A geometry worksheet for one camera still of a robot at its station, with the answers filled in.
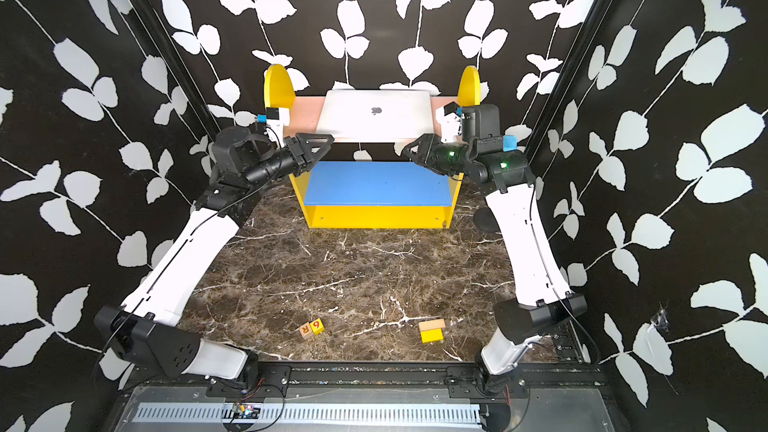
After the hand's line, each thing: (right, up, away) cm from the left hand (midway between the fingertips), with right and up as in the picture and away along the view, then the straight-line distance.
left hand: (332, 138), depth 63 cm
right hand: (+16, -1, +3) cm, 16 cm away
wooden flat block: (+24, -49, +21) cm, 58 cm away
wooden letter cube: (-11, -49, +17) cm, 53 cm away
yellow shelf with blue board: (+5, -11, +34) cm, 36 cm away
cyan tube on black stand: (+47, -20, +45) cm, 67 cm away
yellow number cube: (-8, -48, +17) cm, 51 cm away
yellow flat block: (+24, -51, +19) cm, 60 cm away
